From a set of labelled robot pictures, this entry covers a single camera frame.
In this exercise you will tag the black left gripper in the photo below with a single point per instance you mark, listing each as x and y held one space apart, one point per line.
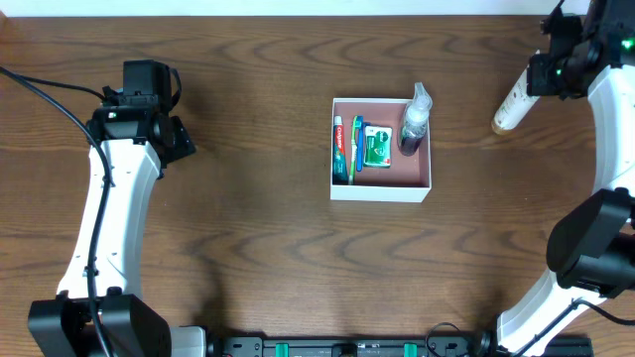
181 140

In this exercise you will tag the white box pink interior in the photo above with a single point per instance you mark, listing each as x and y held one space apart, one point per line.
408 179

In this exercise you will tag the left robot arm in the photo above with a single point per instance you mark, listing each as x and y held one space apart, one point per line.
98 309

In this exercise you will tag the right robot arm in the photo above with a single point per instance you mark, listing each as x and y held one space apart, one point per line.
589 258

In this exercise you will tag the green white toothbrush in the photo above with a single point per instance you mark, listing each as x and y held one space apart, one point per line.
353 149

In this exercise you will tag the cream lotion tube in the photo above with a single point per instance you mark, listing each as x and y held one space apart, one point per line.
514 107

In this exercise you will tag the green soap bar pack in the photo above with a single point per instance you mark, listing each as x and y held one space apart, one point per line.
377 147

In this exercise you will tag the teal white toothpaste tube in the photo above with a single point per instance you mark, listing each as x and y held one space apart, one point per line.
339 170

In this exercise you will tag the blue disposable razor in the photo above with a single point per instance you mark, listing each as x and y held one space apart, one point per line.
360 146

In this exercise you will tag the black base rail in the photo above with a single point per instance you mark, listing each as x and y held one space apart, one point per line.
454 343

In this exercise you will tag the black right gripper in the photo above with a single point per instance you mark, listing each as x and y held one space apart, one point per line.
541 72

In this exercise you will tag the clear spray bottle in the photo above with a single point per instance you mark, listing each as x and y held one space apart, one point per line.
415 121

